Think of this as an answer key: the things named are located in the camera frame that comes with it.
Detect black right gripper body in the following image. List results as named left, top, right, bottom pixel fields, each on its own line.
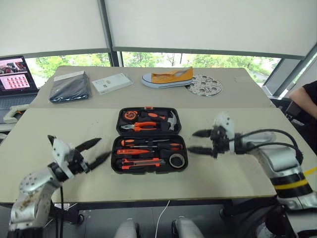
left=210, top=125, right=230, bottom=159

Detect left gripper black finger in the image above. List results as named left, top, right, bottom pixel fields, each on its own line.
left=87, top=152, right=112, bottom=172
left=75, top=138, right=103, bottom=152

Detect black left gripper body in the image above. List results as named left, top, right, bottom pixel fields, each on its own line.
left=65, top=148, right=90, bottom=176

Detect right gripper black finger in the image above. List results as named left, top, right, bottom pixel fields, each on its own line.
left=187, top=146, right=213, bottom=156
left=192, top=128, right=214, bottom=138

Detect orange black handle screwdriver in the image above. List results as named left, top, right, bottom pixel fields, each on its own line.
left=128, top=142, right=183, bottom=151
left=120, top=138, right=170, bottom=147

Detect orange test pen screwdriver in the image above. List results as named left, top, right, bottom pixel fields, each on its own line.
left=116, top=148, right=156, bottom=156

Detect black electrical tape roll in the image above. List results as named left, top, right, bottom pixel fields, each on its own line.
left=169, top=153, right=185, bottom=168

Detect orange black utility knife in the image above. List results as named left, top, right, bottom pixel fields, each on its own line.
left=121, top=158, right=166, bottom=171

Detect black tool case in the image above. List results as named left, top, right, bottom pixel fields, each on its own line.
left=110, top=106, right=189, bottom=175

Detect perforated round metal plate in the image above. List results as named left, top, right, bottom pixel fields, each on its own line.
left=186, top=74, right=223, bottom=97

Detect orange black tape measure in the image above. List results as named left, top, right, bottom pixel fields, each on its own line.
left=123, top=110, right=139, bottom=122

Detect claw hammer orange black grip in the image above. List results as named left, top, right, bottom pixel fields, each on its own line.
left=142, top=111, right=178, bottom=131

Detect dark folded cloth package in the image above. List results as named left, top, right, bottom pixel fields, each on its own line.
left=48, top=70, right=92, bottom=104

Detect white flat product box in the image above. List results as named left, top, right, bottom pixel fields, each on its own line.
left=91, top=72, right=135, bottom=95

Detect yellow canvas shoe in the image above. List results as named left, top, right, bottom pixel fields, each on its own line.
left=141, top=66, right=194, bottom=89

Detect grey rounded robot shape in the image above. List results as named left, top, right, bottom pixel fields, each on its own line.
left=172, top=217, right=205, bottom=238
left=113, top=218, right=141, bottom=238

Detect black office chair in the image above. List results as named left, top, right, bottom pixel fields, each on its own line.
left=269, top=98, right=317, bottom=139

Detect grey open window sash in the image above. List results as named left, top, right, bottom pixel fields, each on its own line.
left=262, top=58, right=317, bottom=96

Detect open laptop computer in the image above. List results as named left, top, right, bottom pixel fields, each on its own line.
left=0, top=56, right=40, bottom=110

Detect bystander black shirt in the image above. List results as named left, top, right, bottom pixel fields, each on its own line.
left=300, top=80, right=317, bottom=125

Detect white roller blind wide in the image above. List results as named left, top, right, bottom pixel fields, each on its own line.
left=104, top=0, right=317, bottom=60

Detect white roller blind narrow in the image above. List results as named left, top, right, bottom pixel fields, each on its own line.
left=0, top=0, right=111, bottom=58

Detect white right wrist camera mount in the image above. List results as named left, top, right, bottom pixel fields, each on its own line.
left=214, top=112, right=235, bottom=152

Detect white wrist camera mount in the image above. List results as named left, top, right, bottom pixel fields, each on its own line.
left=47, top=135, right=75, bottom=178
left=214, top=112, right=235, bottom=152

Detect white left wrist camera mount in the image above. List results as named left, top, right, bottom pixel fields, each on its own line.
left=47, top=135, right=75, bottom=178

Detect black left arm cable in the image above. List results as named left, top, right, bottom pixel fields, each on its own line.
left=53, top=185, right=65, bottom=238

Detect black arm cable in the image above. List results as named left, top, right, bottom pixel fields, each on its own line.
left=229, top=128, right=304, bottom=164
left=53, top=185, right=65, bottom=238

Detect black table frame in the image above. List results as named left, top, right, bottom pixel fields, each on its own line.
left=51, top=198, right=248, bottom=225

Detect orange handled pliers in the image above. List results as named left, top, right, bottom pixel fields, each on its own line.
left=120, top=121, right=158, bottom=131

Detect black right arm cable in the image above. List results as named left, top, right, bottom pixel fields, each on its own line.
left=229, top=128, right=304, bottom=164

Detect thin white cable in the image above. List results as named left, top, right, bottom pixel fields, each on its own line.
left=155, top=200, right=171, bottom=238

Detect white plastic handle device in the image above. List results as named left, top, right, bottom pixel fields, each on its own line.
left=2, top=104, right=30, bottom=124

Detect dark window post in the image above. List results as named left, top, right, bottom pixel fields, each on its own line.
left=98, top=0, right=123, bottom=67

